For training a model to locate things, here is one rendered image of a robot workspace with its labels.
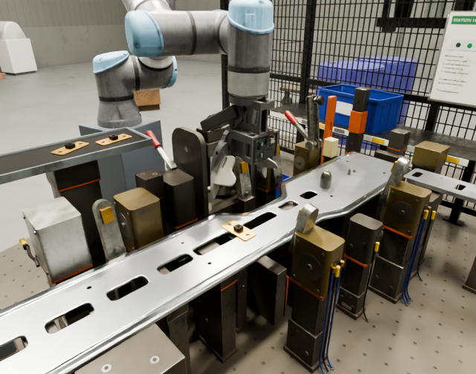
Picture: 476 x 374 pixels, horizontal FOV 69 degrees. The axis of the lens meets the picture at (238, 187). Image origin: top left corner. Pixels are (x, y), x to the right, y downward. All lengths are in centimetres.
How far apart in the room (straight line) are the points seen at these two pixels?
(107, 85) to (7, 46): 985
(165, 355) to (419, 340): 72
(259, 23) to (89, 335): 56
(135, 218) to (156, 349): 32
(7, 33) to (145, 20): 1050
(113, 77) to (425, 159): 104
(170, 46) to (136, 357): 49
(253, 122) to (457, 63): 103
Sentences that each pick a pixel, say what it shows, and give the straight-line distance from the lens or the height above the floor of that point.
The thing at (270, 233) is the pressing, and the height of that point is 100.
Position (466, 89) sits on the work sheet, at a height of 120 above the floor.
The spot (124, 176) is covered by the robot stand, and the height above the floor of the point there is 95.
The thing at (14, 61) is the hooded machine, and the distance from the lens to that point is 1113.
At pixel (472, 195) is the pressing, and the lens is 115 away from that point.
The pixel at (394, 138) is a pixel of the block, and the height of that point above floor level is 106.
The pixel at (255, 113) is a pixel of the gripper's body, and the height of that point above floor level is 129.
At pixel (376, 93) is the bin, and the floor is 115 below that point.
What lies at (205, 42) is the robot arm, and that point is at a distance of 68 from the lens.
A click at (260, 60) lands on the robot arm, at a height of 138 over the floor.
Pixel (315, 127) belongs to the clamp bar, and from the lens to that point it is 118.
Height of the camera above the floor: 145
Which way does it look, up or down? 26 degrees down
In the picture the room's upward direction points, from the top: straight up
